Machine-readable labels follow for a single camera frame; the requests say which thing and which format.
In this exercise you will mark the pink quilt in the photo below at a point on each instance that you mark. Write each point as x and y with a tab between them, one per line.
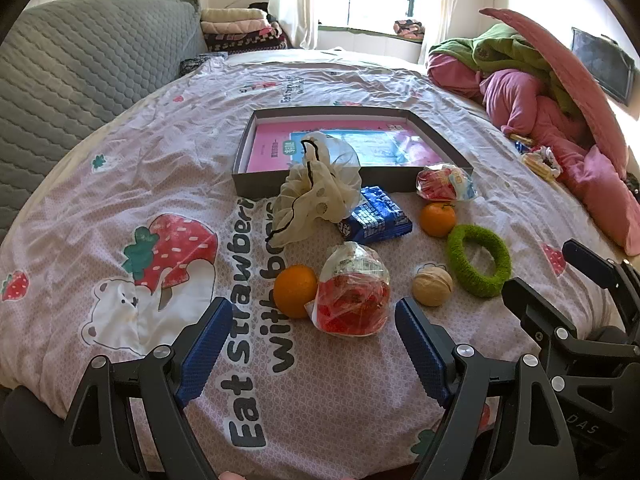
525	105

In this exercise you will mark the grey box tray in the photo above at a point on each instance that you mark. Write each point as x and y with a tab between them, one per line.
390	180

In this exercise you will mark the pink quilted mat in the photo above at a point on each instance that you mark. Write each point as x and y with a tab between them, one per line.
565	70

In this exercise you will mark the printed pink bed sheet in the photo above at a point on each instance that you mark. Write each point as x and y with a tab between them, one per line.
150	170

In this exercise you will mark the dark floral cloth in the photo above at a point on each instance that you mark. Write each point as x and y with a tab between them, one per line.
192	65

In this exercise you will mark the yellow patterned snack bag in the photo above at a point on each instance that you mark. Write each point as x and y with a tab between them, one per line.
542	165

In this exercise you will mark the clear bag of red snacks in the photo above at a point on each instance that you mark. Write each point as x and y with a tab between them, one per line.
350	305
440	185

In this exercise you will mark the black clothing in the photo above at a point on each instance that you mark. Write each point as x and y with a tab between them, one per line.
257	6

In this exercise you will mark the black wall screen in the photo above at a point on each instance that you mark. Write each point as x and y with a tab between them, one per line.
600	65

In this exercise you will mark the yellow biscuit packet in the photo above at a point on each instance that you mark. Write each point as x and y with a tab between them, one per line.
520	137

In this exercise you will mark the grey quilted headboard cover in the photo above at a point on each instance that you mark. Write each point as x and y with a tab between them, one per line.
75	75

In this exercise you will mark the cream folded blanket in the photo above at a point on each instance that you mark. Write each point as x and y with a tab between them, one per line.
230	14

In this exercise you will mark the pink folded blanket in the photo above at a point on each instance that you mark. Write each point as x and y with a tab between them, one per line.
235	26

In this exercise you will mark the orange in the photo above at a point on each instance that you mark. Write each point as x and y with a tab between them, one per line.
295	290
437	220

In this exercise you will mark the small blue snack packet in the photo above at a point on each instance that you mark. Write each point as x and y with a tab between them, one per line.
521	146

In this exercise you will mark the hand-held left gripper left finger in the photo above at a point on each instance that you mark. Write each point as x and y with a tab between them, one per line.
207	350

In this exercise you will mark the dark checkered folded blanket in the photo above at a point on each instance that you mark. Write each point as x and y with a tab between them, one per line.
245	42

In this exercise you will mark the floral cloth bundle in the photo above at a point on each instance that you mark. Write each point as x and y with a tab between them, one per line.
409	29

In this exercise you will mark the blue cookie packet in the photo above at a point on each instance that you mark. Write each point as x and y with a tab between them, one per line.
377	215

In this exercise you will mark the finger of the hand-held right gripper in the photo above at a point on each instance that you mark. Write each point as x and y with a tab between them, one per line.
530	305
582	259

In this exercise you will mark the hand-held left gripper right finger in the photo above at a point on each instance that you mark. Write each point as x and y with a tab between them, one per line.
420	355

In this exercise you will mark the green blanket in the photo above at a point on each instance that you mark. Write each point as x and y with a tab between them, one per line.
500	55

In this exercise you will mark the walnut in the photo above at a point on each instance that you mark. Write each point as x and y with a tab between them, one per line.
432	287

